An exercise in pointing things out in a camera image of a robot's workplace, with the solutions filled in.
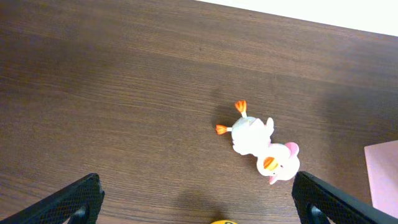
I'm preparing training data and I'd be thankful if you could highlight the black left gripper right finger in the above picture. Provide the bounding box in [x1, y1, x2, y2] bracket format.
[292, 171, 397, 224]

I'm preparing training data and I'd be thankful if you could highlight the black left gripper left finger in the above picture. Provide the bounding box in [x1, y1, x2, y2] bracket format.
[1, 173, 105, 224]

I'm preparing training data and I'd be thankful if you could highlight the white cardboard box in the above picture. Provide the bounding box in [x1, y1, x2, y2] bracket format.
[364, 141, 397, 216]

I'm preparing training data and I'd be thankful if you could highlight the pink white toy duck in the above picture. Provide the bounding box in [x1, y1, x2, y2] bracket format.
[215, 100, 300, 185]

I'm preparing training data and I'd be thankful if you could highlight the yellow ball with blue letters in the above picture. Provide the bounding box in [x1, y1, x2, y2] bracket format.
[211, 220, 237, 224]

